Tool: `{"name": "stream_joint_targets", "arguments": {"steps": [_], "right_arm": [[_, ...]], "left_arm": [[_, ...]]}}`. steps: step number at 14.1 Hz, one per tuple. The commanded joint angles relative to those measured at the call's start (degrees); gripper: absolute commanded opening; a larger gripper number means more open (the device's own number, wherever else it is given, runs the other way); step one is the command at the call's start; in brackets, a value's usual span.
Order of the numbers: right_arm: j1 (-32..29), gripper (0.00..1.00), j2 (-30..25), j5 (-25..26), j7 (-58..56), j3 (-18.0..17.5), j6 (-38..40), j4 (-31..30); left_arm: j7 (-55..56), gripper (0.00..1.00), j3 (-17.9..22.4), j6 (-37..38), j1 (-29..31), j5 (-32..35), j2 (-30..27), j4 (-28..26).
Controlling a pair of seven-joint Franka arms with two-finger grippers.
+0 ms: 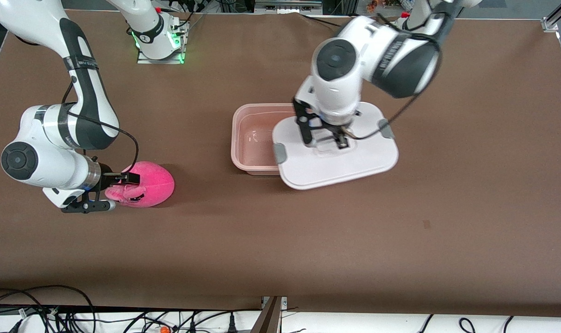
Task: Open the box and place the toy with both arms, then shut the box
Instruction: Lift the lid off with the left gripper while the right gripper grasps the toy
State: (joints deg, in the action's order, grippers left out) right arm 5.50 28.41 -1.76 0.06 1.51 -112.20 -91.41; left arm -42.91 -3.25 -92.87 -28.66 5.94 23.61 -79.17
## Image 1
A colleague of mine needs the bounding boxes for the aluminium profile post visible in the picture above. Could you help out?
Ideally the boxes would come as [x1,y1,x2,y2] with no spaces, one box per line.
[250,296,288,333]

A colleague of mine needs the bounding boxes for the long black background cable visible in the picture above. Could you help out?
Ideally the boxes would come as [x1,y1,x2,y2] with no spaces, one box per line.
[300,13,343,27]

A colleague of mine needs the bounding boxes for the brown table cover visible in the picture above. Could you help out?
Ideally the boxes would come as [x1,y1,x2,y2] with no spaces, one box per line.
[0,10,561,319]

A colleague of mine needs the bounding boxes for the aluminium corner profile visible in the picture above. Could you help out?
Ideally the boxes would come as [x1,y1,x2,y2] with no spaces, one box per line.
[542,0,561,32]

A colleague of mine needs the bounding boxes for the pink plush toy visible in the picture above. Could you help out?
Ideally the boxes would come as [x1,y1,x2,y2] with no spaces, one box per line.
[106,161,175,208]

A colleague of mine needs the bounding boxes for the black cable with plug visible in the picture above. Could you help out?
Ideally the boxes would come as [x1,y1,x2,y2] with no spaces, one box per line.
[121,309,262,333]

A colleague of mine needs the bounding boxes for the black cable bundle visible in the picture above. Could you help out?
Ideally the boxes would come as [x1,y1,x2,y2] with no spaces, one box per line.
[169,0,207,35]

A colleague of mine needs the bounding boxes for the colourful background toys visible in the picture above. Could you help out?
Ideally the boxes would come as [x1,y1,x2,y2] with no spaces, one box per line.
[366,0,415,12]

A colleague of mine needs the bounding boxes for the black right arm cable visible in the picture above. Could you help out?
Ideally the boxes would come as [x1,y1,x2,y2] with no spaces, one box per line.
[61,76,139,175]

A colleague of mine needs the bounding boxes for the aluminium frame bar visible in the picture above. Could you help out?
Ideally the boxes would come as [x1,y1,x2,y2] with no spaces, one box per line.
[255,0,323,14]

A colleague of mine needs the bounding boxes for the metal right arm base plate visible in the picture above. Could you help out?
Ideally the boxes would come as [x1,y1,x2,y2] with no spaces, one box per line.
[137,18,188,64]

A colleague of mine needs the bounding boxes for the pink translucent plastic box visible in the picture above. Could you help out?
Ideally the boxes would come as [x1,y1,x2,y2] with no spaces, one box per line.
[231,103,304,176]

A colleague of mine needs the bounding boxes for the white box lid grey clips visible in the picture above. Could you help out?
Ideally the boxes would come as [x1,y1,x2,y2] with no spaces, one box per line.
[272,102,399,191]

